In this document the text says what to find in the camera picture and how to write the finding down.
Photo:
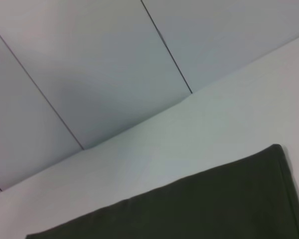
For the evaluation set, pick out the dark green shirt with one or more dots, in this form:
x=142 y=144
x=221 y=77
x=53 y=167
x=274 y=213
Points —
x=201 y=206

